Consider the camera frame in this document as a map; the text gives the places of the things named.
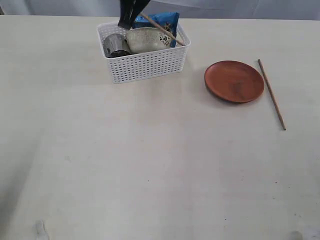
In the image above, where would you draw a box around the grey speckled ceramic bowl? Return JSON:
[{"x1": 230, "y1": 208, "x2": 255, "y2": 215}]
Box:
[{"x1": 125, "y1": 27, "x2": 175, "y2": 54}]

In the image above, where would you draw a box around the white perforated plastic basket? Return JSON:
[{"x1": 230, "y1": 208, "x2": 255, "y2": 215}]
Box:
[{"x1": 96, "y1": 22, "x2": 191, "y2": 84}]

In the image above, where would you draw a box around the brown wooden plate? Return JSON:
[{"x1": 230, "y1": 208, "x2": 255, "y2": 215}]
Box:
[{"x1": 204, "y1": 60, "x2": 265, "y2": 104}]

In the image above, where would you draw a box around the brown wooden chopstick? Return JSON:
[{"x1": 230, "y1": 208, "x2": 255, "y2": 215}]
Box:
[
  {"x1": 257, "y1": 59, "x2": 287, "y2": 131},
  {"x1": 139, "y1": 12, "x2": 185, "y2": 46}
]

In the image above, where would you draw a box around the grey metal cup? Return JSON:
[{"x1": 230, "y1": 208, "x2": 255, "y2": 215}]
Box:
[{"x1": 103, "y1": 33, "x2": 132, "y2": 58}]

